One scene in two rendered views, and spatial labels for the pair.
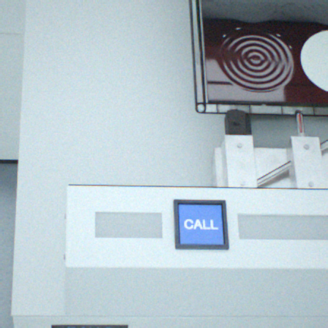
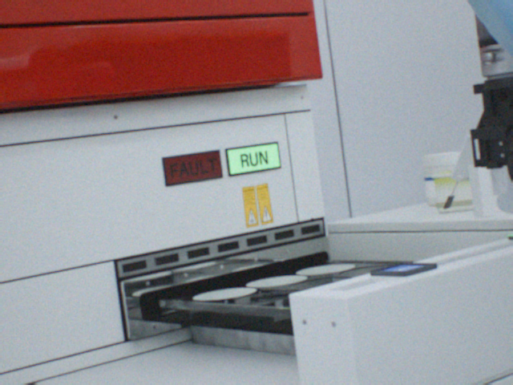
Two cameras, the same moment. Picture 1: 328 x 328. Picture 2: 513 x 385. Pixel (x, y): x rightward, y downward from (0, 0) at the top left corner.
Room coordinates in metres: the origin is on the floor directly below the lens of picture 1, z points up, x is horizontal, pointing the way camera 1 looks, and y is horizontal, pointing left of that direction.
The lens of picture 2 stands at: (-0.59, 0.66, 1.14)
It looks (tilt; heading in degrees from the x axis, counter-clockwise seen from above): 3 degrees down; 333
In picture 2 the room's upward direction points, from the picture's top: 7 degrees counter-clockwise
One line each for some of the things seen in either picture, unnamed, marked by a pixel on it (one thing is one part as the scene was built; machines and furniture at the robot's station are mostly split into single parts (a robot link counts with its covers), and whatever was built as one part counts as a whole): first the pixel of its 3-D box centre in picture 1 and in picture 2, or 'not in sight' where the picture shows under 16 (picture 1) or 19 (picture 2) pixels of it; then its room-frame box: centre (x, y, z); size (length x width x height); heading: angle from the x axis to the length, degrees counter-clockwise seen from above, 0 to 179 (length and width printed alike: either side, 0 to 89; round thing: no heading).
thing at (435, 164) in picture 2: not in sight; (443, 179); (1.05, -0.58, 1.01); 0.07 x 0.07 x 0.10
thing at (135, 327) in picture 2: not in sight; (234, 284); (1.04, -0.11, 0.89); 0.44 x 0.02 x 0.10; 102
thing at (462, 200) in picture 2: not in sight; (459, 190); (0.92, -0.51, 1.00); 0.07 x 0.07 x 0.07; 39
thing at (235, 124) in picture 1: (235, 126); not in sight; (0.62, -0.07, 0.90); 0.04 x 0.02 x 0.03; 12
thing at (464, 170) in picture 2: not in sight; (471, 175); (0.78, -0.43, 1.03); 0.06 x 0.04 x 0.13; 12
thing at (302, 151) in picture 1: (306, 170); not in sight; (0.58, -0.17, 0.89); 0.08 x 0.03 x 0.03; 12
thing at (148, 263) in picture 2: not in sight; (227, 246); (1.05, -0.11, 0.96); 0.44 x 0.01 x 0.02; 102
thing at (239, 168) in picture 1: (239, 170); not in sight; (0.56, -0.09, 0.89); 0.08 x 0.03 x 0.03; 12
